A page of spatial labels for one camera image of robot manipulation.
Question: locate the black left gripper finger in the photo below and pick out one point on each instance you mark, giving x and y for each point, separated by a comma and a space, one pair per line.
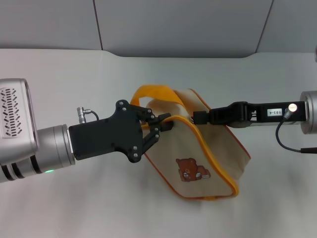
148, 117
154, 135

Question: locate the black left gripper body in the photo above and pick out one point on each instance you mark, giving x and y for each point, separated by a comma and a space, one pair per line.
109, 136

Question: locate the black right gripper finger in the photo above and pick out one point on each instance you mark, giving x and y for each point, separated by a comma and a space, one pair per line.
223, 115

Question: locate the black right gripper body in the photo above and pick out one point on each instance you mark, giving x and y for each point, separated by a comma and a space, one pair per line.
260, 112

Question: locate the beige orange-trimmed bear bag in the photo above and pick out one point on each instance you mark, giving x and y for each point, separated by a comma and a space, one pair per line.
205, 148

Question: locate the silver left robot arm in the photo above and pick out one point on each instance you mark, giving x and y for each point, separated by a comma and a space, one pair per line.
53, 148

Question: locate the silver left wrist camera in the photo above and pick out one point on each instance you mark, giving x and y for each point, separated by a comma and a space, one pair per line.
17, 116

